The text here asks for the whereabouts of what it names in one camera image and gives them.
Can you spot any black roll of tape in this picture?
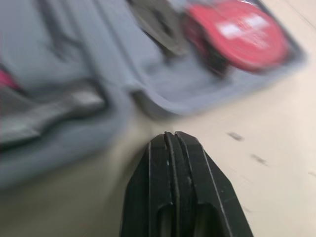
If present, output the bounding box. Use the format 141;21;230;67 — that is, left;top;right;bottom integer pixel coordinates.
128;0;190;59

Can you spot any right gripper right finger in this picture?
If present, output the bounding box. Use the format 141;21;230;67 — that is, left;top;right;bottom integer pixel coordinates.
172;131;255;237

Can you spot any grey tool case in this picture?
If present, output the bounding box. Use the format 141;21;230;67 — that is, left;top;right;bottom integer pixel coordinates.
0;0;308;190

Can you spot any red tape measure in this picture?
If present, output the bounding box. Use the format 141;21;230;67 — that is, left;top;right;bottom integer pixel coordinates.
184;0;290;75

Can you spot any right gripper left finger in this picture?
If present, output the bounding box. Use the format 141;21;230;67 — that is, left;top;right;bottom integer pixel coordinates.
119;131;179;237

